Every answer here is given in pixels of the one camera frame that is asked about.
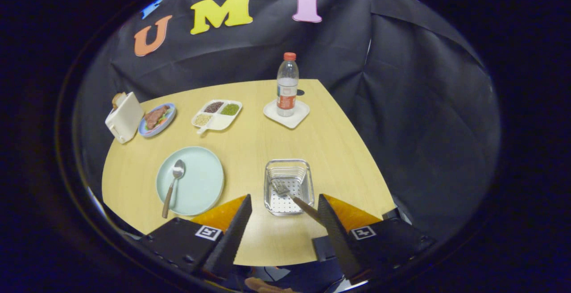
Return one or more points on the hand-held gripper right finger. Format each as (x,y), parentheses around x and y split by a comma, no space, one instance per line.
(339,239)

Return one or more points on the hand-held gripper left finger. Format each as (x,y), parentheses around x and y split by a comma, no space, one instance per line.
(232,239)

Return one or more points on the black box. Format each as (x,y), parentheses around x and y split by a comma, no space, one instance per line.
(323,248)

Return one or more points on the perforated metal basket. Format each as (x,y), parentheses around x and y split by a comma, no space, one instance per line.
(279,204)

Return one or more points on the light green plate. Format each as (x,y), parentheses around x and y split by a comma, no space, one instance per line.
(200,181)

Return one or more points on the white divided sauce dish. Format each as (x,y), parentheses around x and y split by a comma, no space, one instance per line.
(221,122)

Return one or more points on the white square coaster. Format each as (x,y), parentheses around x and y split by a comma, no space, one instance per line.
(292,121)

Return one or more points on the black backdrop cloth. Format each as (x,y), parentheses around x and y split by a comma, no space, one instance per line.
(401,128)

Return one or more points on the blue plate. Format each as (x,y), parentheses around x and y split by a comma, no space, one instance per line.
(171,114)

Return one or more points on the meat slices with vegetables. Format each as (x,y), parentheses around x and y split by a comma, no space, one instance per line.
(155,117)

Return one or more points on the clear red-capped water bottle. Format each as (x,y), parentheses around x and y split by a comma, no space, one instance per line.
(287,88)

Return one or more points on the white toaster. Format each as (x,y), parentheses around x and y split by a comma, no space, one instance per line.
(127,117)

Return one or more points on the toast slice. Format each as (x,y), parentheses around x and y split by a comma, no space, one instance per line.
(118,100)

